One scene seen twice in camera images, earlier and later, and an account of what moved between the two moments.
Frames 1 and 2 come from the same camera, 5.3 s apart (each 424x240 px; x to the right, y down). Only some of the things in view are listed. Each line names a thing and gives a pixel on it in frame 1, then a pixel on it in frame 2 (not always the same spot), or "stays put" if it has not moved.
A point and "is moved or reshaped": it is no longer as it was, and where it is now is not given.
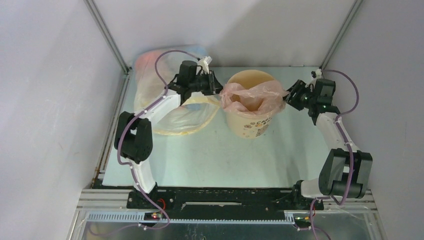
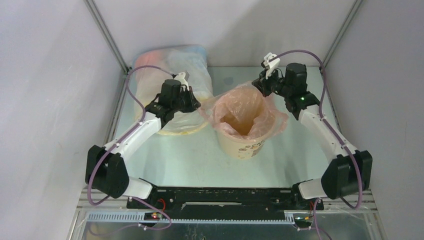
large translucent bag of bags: x=154 y=68 stays put
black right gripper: x=297 y=94 to x=262 y=85
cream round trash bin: x=253 y=126 to x=239 y=149
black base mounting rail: x=223 y=203 stays put
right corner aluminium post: x=346 y=23 stays put
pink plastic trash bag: x=266 y=97 is moved or reshaped
